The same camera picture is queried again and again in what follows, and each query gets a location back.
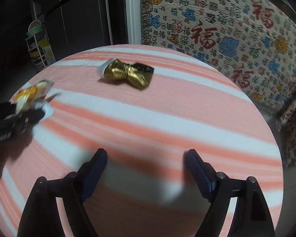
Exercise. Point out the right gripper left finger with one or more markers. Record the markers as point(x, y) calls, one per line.
point(40, 216)

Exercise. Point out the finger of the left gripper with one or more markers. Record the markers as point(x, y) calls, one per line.
point(31, 117)

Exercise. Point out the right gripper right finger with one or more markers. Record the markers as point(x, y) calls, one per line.
point(251, 216)

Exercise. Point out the yellow white snack bag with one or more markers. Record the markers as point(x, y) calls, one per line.
point(33, 97)

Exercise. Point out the gold black foil wrapper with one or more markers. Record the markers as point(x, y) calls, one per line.
point(137, 74)

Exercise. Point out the white storage rack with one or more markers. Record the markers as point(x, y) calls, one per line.
point(38, 45)

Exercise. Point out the black refrigerator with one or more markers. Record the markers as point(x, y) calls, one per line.
point(77, 25)

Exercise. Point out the striped pink white tablecloth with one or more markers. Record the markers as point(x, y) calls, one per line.
point(144, 190)

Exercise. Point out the patterned fu character cloth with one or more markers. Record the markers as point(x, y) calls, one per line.
point(251, 42)

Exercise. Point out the black wok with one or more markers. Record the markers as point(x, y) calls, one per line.
point(285, 8)

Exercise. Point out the white door frame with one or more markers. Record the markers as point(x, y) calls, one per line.
point(133, 15)

